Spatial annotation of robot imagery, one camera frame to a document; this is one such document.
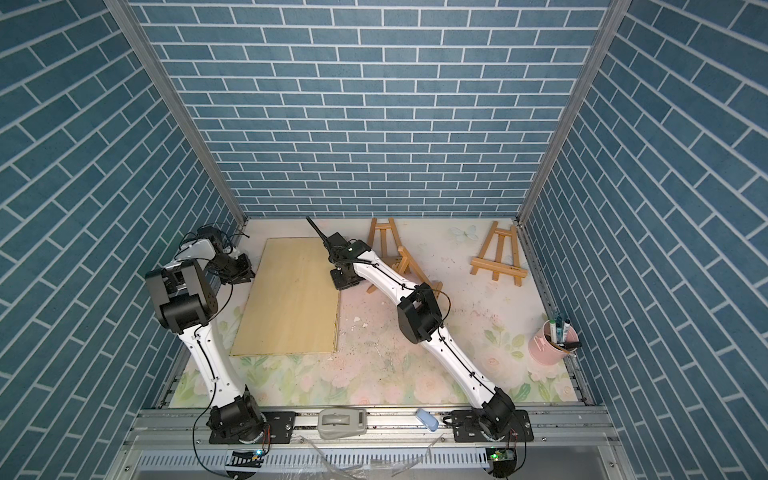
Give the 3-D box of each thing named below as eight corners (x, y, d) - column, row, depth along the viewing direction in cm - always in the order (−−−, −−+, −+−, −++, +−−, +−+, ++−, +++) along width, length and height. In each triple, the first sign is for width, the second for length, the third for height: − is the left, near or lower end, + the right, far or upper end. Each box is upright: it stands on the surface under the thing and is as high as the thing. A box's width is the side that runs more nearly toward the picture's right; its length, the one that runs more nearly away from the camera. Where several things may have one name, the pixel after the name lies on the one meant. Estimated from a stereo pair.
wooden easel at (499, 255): (469, 274, 107) (470, 270, 105) (476, 223, 124) (477, 218, 121) (523, 287, 104) (526, 282, 102) (523, 232, 121) (525, 227, 118)
